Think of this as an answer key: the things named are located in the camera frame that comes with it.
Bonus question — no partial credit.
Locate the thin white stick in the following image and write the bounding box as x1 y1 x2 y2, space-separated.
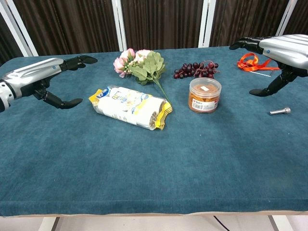
249 70 272 77

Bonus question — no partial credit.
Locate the small silver metal cylinder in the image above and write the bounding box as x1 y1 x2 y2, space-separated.
269 107 291 116

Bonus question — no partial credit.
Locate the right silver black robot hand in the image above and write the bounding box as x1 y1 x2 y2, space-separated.
229 34 308 97

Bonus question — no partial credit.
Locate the clear plastic snack jar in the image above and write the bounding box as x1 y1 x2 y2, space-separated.
188 77 222 114

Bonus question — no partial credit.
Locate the dark red grape bunch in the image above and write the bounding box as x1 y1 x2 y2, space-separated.
173 61 220 80

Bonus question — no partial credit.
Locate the pink artificial flower bouquet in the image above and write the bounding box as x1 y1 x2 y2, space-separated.
113 48 173 106

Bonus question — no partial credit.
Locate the blue velvet tablecloth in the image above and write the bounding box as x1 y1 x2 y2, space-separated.
0 45 308 217

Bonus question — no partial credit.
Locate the black cable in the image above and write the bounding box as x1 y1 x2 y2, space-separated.
213 216 229 231

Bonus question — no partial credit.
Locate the orange ribbon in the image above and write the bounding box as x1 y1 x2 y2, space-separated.
237 52 281 72

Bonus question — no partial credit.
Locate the white table leg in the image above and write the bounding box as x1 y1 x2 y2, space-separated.
38 217 61 231
268 215 287 231

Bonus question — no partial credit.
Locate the yellow white snack package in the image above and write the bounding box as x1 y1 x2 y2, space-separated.
88 85 173 131

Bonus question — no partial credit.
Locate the white screen frame post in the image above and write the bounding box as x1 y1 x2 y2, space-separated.
111 0 128 52
275 0 298 37
197 0 217 48
0 0 39 57

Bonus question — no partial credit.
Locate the dark brown screen panel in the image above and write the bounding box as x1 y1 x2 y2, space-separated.
0 13 24 66
13 0 120 56
120 0 204 51
209 0 290 48
283 0 308 36

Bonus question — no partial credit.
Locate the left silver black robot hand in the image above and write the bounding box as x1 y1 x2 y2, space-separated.
0 55 98 110

